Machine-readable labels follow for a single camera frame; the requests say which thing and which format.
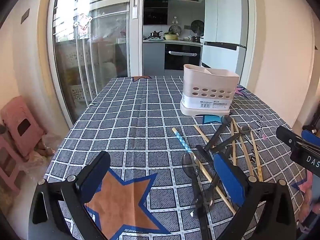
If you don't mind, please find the blue dotted wooden chopstick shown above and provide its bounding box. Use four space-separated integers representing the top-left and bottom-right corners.
172 127 236 215

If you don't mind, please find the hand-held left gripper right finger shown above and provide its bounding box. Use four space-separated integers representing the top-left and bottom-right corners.
213 152 297 240

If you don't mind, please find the grey checked star tablecloth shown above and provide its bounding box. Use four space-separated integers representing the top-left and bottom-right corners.
42 75 312 240

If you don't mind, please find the sliding glass door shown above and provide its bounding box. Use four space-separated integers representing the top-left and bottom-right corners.
51 0 143 125

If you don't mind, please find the white refrigerator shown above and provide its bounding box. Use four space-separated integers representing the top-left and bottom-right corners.
201 0 248 80

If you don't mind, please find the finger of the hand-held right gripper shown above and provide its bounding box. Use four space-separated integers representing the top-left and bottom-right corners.
301 129 320 146
276 125 305 151

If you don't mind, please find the pink plastic stool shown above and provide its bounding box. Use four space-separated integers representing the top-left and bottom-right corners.
1 96 47 161
0 132 25 196

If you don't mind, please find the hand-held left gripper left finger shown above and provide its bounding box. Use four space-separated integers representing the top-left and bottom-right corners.
28 151 112 240

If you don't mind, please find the black built-in microwave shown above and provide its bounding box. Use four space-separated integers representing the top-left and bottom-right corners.
143 0 169 26

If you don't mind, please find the beige plastic utensil holder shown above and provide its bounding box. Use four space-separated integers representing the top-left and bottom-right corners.
180 64 239 117

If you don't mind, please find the black built-in oven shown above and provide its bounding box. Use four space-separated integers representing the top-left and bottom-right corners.
164 43 202 71

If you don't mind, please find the plain wooden chopstick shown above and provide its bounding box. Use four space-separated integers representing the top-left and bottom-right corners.
232 119 255 179
230 120 237 161
249 132 263 182
194 125 210 142

